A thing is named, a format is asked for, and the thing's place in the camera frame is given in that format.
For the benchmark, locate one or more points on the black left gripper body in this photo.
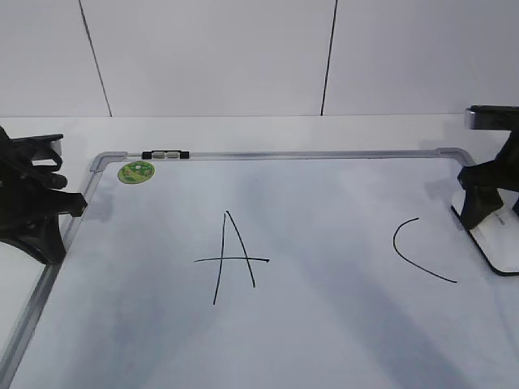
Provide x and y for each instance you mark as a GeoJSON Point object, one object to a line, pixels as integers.
{"type": "Point", "coordinates": [32, 200]}

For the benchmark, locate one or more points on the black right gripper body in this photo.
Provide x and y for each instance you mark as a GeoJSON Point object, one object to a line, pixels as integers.
{"type": "Point", "coordinates": [499, 173]}

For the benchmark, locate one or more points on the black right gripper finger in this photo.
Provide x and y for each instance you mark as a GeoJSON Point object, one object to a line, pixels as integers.
{"type": "Point", "coordinates": [479, 203]}

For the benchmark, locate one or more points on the white whiteboard eraser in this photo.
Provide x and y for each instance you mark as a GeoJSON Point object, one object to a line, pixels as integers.
{"type": "Point", "coordinates": [496, 238]}

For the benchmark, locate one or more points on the round green magnet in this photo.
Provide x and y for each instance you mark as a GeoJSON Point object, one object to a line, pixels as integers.
{"type": "Point", "coordinates": [136, 172]}

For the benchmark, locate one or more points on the black grey board hanger clip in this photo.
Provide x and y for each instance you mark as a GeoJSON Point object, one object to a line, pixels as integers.
{"type": "Point", "coordinates": [165, 155]}

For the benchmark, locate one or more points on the white magnetic whiteboard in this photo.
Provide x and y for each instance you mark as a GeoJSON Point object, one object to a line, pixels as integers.
{"type": "Point", "coordinates": [283, 270]}

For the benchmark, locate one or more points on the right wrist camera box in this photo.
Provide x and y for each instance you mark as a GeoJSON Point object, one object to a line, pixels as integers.
{"type": "Point", "coordinates": [491, 117]}

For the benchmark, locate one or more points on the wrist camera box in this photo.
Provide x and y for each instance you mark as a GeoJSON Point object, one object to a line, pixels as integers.
{"type": "Point", "coordinates": [491, 117]}
{"type": "Point", "coordinates": [41, 147]}

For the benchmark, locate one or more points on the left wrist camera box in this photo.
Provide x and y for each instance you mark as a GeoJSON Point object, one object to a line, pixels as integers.
{"type": "Point", "coordinates": [41, 147]}

